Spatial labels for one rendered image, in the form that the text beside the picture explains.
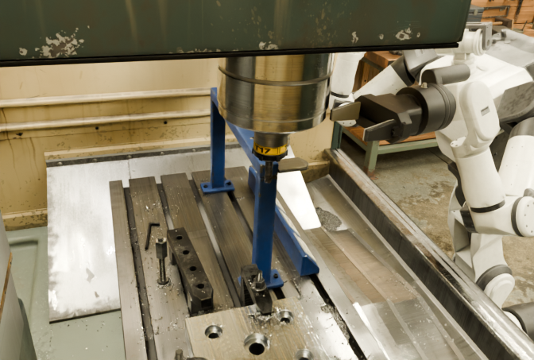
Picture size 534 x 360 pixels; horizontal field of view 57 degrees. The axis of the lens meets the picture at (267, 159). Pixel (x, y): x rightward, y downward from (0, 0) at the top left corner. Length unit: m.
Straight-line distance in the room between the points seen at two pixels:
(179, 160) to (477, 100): 1.16
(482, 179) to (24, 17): 0.80
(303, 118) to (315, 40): 0.12
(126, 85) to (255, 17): 1.23
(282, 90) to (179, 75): 1.14
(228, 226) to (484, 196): 0.68
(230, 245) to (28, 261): 0.81
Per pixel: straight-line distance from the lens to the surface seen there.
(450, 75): 0.97
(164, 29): 0.51
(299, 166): 1.02
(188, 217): 1.41
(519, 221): 1.04
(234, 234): 1.34
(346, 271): 1.51
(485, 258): 1.74
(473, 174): 1.00
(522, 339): 1.40
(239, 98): 0.64
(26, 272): 1.82
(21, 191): 1.91
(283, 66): 0.61
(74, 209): 1.73
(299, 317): 1.00
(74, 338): 1.52
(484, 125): 0.96
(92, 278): 1.60
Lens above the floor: 1.70
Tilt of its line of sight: 28 degrees down
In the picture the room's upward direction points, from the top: 3 degrees clockwise
